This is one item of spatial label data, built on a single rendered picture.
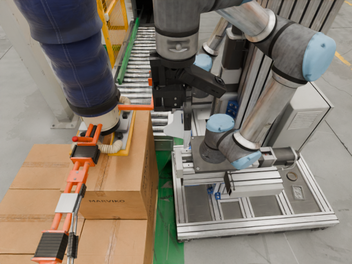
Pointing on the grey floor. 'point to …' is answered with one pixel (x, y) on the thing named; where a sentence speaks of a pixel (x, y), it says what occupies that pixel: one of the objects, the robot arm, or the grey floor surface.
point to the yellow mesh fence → (107, 26)
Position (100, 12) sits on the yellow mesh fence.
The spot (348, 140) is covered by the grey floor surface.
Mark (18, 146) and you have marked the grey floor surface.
